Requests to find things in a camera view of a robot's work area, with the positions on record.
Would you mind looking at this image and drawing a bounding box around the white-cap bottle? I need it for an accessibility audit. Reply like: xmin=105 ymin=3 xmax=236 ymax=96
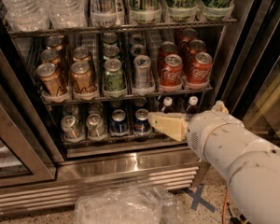
xmin=159 ymin=97 xmax=174 ymax=114
xmin=185 ymin=96 xmax=199 ymax=114

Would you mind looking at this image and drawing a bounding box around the front blue pepsi can left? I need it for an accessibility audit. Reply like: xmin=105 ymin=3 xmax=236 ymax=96
xmin=111 ymin=109 xmax=128 ymax=133

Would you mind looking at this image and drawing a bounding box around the front silver can bottom left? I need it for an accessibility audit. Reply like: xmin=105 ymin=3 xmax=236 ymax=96
xmin=61 ymin=116 xmax=82 ymax=139

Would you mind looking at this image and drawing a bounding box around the rear silver can bottom left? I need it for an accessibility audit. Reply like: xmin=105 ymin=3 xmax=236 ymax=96
xmin=63 ymin=104 xmax=81 ymax=120

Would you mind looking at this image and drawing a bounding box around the front green lacroix can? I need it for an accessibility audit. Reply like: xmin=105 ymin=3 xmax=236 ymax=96
xmin=104 ymin=59 xmax=125 ymax=91

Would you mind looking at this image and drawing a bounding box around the wire shelf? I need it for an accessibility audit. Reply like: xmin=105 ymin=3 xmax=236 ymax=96
xmin=41 ymin=83 xmax=212 ymax=105
xmin=7 ymin=17 xmax=237 ymax=38

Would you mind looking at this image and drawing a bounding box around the water bottle top left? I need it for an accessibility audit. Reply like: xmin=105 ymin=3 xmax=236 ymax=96
xmin=2 ymin=0 xmax=49 ymax=32

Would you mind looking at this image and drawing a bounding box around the silver redbull can front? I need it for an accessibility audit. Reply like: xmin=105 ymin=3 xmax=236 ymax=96
xmin=133 ymin=55 xmax=151 ymax=89

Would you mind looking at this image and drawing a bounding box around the coca-cola can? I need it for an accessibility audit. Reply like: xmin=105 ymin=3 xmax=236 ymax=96
xmin=187 ymin=51 xmax=213 ymax=84
xmin=184 ymin=39 xmax=206 ymax=64
xmin=161 ymin=54 xmax=183 ymax=87
xmin=157 ymin=41 xmax=178 ymax=74
xmin=175 ymin=28 xmax=198 ymax=47

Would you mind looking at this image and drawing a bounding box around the middle orange can left column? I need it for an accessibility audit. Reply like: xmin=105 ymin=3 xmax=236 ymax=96
xmin=40 ymin=49 xmax=62 ymax=66

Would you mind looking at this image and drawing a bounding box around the middle right coca-cola can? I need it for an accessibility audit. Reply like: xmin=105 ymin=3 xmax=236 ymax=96
xmin=184 ymin=39 xmax=206 ymax=64

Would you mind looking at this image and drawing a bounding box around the front blue pepsi can right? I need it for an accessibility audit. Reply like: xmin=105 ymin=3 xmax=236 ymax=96
xmin=133 ymin=109 xmax=150 ymax=133

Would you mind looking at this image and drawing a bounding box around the orange cable on floor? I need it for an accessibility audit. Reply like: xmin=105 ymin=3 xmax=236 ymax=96
xmin=221 ymin=189 xmax=230 ymax=224

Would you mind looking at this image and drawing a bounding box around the left glass fridge door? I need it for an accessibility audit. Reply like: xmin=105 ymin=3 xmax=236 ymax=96
xmin=0 ymin=31 xmax=65 ymax=189

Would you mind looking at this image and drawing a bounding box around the left white-cap bottle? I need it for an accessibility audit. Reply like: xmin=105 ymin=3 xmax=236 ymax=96
xmin=159 ymin=97 xmax=174 ymax=114

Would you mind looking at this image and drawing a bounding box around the glass fridge door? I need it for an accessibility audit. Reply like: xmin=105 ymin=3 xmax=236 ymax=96
xmin=204 ymin=0 xmax=280 ymax=146
xmin=0 ymin=31 xmax=65 ymax=189

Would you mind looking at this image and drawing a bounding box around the right white-cap bottle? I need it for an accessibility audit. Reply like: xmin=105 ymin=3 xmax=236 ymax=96
xmin=185 ymin=96 xmax=199 ymax=114

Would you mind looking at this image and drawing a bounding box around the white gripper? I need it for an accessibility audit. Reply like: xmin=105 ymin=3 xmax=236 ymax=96
xmin=148 ymin=100 xmax=229 ymax=141

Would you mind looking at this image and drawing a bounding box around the back left coca-cola can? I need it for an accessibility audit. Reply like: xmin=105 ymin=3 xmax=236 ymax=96
xmin=157 ymin=41 xmax=178 ymax=74

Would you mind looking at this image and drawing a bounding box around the middle green lacroix can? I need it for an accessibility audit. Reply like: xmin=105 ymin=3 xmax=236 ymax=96
xmin=103 ymin=45 xmax=120 ymax=61

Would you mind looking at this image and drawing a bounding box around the orange can column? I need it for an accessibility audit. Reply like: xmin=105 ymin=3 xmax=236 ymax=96
xmin=71 ymin=61 xmax=96 ymax=94
xmin=46 ymin=35 xmax=65 ymax=51
xmin=40 ymin=49 xmax=62 ymax=66
xmin=36 ymin=63 xmax=67 ymax=96
xmin=72 ymin=47 xmax=92 ymax=62

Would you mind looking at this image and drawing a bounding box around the redbull can second row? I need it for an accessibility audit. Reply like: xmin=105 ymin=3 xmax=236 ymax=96
xmin=130 ymin=44 xmax=147 ymax=58

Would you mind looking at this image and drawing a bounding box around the water bottle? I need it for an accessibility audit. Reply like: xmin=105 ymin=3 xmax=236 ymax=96
xmin=2 ymin=0 xmax=49 ymax=32
xmin=49 ymin=0 xmax=87 ymax=29

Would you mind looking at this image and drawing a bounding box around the rear green lacroix can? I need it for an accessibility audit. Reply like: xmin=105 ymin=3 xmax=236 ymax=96
xmin=102 ymin=33 xmax=119 ymax=46

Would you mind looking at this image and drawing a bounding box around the blue tape cross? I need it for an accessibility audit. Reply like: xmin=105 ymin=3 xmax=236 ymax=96
xmin=183 ymin=184 xmax=216 ymax=213

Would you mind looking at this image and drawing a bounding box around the stainless fridge base grille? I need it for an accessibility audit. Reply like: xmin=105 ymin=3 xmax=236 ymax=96
xmin=0 ymin=147 xmax=209 ymax=217

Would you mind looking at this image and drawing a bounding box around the right glass fridge door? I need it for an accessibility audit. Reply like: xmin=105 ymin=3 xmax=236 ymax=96
xmin=204 ymin=0 xmax=280 ymax=146

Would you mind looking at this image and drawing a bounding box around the middle wire shelf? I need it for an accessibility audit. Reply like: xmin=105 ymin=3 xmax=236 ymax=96
xmin=41 ymin=83 xmax=212 ymax=105

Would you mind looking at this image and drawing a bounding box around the green lacroix can top left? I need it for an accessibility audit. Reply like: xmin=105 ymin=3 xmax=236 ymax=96
xmin=161 ymin=0 xmax=198 ymax=22

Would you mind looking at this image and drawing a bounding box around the blue pepsi can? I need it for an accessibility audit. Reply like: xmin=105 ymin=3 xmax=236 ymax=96
xmin=133 ymin=109 xmax=150 ymax=133
xmin=111 ymin=109 xmax=128 ymax=133

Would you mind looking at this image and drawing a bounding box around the clear plastic bag on floor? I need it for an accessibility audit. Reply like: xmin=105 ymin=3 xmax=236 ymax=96
xmin=74 ymin=185 xmax=186 ymax=224

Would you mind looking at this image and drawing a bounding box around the rear orange can left column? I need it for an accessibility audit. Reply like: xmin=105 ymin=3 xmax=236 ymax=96
xmin=46 ymin=35 xmax=65 ymax=51

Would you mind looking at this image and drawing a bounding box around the front left coca-cola can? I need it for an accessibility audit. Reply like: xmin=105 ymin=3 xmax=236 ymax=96
xmin=161 ymin=54 xmax=183 ymax=87

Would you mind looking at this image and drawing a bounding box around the front right coca-cola can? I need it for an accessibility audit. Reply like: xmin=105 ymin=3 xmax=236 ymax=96
xmin=187 ymin=51 xmax=213 ymax=84

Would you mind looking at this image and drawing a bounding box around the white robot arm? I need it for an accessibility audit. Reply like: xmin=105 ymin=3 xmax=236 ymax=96
xmin=148 ymin=101 xmax=280 ymax=224

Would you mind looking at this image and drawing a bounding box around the rear coca-cola can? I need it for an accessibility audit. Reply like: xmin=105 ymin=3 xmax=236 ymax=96
xmin=175 ymin=28 xmax=198 ymax=47

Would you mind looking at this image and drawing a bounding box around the green plaid can top shelf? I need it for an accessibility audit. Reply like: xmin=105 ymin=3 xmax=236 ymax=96
xmin=129 ymin=0 xmax=161 ymax=24

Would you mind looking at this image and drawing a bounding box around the top wire shelf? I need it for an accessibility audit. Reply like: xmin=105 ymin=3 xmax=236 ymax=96
xmin=7 ymin=17 xmax=237 ymax=38

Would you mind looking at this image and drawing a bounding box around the front orange can left column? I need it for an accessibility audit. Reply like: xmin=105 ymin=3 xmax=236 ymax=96
xmin=36 ymin=63 xmax=67 ymax=96

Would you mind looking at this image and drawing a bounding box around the redbull can back row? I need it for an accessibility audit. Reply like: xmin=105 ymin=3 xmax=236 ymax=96
xmin=129 ymin=35 xmax=145 ymax=46

